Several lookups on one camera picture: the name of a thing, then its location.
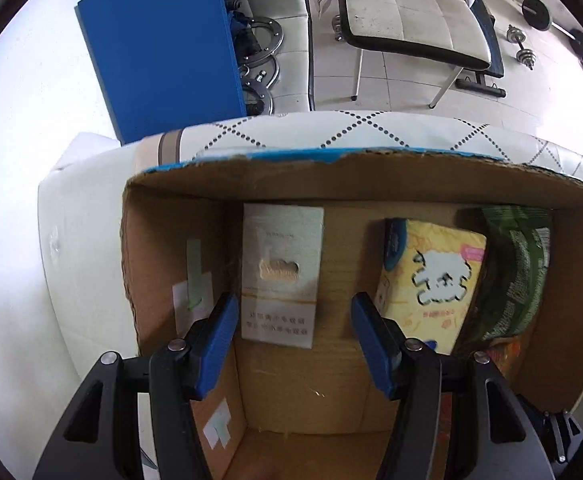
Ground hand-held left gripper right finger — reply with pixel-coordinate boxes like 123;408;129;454
351;292;557;480

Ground black weight bench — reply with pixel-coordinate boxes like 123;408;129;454
456;0;507;99

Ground white tissue pack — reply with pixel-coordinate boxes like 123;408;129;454
240;203;325;350

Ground brown cardboard box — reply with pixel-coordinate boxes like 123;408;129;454
120;146;583;480

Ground green snack bag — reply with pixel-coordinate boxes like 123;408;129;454
464;205;553;346

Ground chrome dumbbell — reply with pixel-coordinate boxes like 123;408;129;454
507;24;537;69

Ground black barbell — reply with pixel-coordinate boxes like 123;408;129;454
521;0;583;57

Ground yellow tissue pack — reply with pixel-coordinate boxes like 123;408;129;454
375;218;487;356

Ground blue board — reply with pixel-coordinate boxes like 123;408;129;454
75;0;248;144

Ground white patterned cushion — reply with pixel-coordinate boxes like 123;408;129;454
136;109;583;192

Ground metal weight plates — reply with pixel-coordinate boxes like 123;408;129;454
234;16;286;116

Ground white padded chair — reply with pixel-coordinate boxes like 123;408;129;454
316;0;498;109

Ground orange snack bag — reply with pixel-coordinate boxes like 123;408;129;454
486;331;523;386

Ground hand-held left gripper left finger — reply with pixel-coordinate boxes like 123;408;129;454
32;290;240;480

